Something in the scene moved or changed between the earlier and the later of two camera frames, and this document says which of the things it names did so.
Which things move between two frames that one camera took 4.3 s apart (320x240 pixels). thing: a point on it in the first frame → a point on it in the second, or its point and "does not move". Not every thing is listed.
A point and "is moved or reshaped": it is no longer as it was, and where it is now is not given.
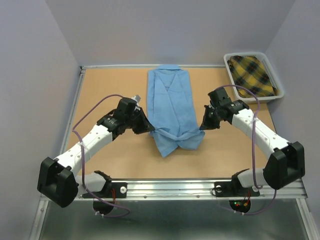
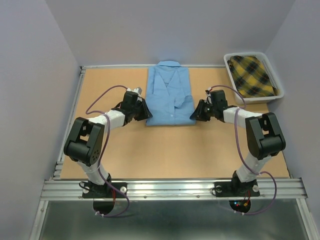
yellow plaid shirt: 249,72 does not move
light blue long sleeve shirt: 172,115 is moved or reshaped
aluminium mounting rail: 193,189 does not move
